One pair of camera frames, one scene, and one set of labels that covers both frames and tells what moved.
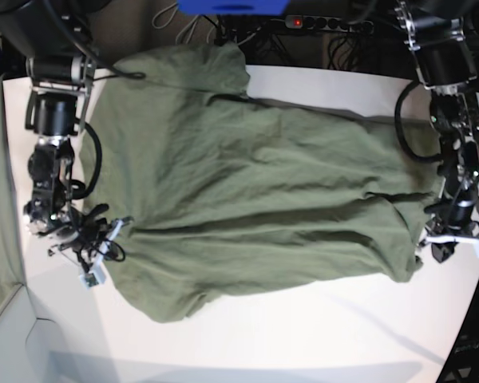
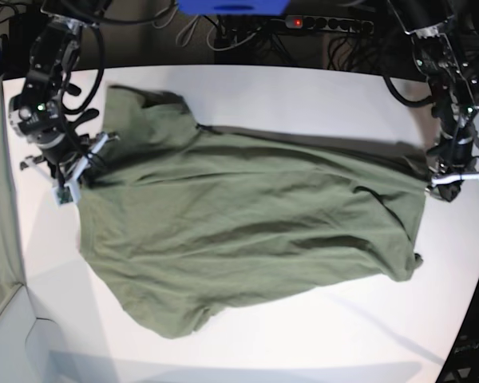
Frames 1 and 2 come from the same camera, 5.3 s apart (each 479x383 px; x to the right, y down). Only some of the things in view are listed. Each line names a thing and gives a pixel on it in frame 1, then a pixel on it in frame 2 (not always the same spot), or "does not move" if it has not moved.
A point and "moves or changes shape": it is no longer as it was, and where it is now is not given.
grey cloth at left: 3,269 does not move
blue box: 233,7 does not move
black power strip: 299,21 does not move
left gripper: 93,243 → 68,154
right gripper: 453,223 → 454,159
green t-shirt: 215,196 moves or changes shape
